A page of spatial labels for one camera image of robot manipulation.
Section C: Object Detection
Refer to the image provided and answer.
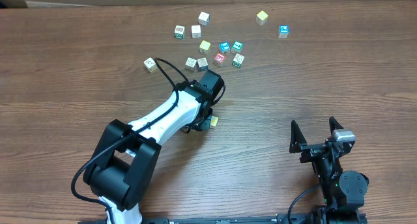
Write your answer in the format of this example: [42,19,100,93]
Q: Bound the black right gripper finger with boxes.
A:
[289,120,308,153]
[328,116,344,134]

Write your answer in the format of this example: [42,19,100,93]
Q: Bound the yellow top wooden block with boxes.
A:
[210,116,218,128]

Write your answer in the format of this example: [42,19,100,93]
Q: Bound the red top wooden block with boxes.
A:
[213,53,226,67]

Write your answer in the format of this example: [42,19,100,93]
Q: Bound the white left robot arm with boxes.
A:
[83,70,225,223]

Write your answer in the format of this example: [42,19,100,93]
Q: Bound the cream block blue letter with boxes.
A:
[197,57,209,72]

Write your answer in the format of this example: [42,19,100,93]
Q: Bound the cream block red letter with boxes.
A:
[185,57,197,72]

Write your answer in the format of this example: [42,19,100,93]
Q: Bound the yellow top block middle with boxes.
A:
[199,40,211,54]

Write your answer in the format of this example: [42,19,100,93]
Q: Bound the cream block green side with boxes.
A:
[232,53,245,68]

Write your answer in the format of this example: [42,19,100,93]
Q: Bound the blue top wooden block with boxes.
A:
[219,42,231,55]

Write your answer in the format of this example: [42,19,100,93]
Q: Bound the green top wooden block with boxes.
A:
[231,41,244,53]

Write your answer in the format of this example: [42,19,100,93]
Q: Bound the plain cream wooden block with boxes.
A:
[191,25,201,38]

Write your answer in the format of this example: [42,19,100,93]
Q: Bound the cream block brown drawing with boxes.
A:
[143,57,158,73]

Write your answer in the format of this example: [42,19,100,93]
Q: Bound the cream block green letter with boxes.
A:
[174,25,185,39]

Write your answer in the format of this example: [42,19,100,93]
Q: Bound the cream block top row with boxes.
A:
[198,12,210,26]

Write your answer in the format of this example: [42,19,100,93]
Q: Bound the yellow top block far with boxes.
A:
[256,10,268,25]

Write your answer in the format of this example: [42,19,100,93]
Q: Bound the blue top block far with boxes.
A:
[278,25,289,38]

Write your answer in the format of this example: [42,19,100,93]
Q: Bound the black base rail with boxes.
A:
[142,214,367,224]

